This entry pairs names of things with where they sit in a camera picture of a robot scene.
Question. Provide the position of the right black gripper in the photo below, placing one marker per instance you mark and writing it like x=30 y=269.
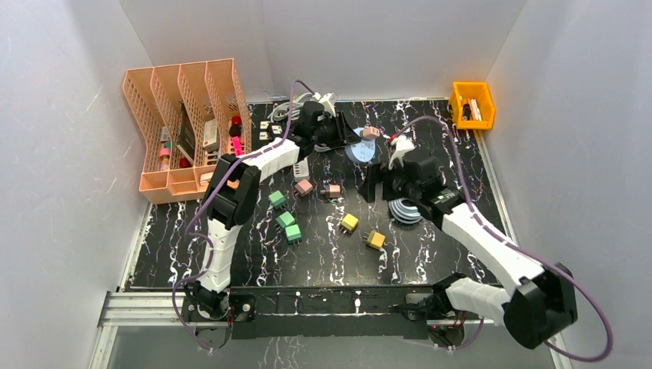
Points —
x=377 y=173

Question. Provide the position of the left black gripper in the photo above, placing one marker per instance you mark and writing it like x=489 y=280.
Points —
x=344 y=129

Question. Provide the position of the round blue socket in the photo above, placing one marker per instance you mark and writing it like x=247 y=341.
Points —
x=361 y=152

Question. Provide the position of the pink plug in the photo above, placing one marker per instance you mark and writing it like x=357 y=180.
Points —
x=370 y=133
x=331 y=191

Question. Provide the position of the pink plug adapter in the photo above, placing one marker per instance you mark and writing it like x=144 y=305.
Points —
x=303 y=188

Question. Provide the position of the yellow plug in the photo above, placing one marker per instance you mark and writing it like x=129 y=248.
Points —
x=374 y=239

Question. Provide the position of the yellow plug adapter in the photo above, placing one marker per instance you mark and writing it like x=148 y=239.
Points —
x=349 y=223

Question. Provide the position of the green plug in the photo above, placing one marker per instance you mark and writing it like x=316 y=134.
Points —
x=277 y=200

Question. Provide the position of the green plug adapter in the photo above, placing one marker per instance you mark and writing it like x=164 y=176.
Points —
x=293 y=234
x=285 y=220

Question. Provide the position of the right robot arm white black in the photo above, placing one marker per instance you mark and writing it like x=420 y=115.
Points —
x=534 y=302

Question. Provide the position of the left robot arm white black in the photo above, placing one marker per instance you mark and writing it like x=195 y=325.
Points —
x=232 y=194

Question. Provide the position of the magenta item in tray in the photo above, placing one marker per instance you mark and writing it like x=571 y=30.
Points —
x=238 y=147

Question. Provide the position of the orange storage bin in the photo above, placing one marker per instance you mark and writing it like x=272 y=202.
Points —
x=472 y=105

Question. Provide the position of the pink file rack organizer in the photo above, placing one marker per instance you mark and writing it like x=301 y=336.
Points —
x=184 y=111

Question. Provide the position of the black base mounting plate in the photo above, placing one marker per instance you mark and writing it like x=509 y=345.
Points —
x=331 y=310

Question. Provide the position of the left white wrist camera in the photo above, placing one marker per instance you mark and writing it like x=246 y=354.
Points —
x=328 y=101

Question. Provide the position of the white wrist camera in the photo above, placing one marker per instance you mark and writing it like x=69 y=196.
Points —
x=328 y=101
x=399 y=147

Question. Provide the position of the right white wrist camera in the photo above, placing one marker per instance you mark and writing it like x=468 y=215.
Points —
x=399 y=147

